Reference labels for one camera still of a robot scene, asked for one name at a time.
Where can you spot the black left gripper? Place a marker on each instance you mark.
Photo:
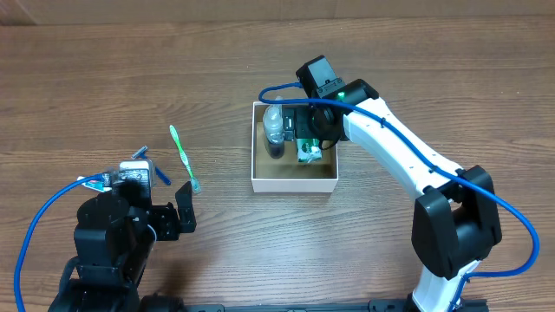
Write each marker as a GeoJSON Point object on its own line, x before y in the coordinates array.
{"type": "Point", "coordinates": [164, 221]}

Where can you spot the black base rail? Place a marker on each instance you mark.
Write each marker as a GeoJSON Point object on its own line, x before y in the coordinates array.
{"type": "Point", "coordinates": [338, 307]}

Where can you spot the blue disposable razor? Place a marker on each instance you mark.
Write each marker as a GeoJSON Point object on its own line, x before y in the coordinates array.
{"type": "Point", "coordinates": [142, 154]}

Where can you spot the clear spray bottle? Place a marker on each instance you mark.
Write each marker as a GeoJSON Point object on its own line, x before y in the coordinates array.
{"type": "Point", "coordinates": [273, 125]}

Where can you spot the pink cardboard box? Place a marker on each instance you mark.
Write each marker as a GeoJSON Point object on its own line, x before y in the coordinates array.
{"type": "Point", "coordinates": [287, 174]}

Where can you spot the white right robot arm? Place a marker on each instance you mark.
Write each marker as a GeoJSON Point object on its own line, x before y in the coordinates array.
{"type": "Point", "coordinates": [456, 221]}

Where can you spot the green toothbrush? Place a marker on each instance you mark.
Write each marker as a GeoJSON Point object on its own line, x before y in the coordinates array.
{"type": "Point", "coordinates": [184, 159]}

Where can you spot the small toothpaste tube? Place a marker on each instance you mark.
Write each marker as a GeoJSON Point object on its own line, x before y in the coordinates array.
{"type": "Point", "coordinates": [97, 185]}

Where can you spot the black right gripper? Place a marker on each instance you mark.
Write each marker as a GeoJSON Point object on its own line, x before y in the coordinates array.
{"type": "Point", "coordinates": [290, 124]}

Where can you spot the green soap box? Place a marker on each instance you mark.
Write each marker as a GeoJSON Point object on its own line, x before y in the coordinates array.
{"type": "Point", "coordinates": [308, 150]}

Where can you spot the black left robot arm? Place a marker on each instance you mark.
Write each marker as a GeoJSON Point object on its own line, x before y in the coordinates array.
{"type": "Point", "coordinates": [105, 292]}

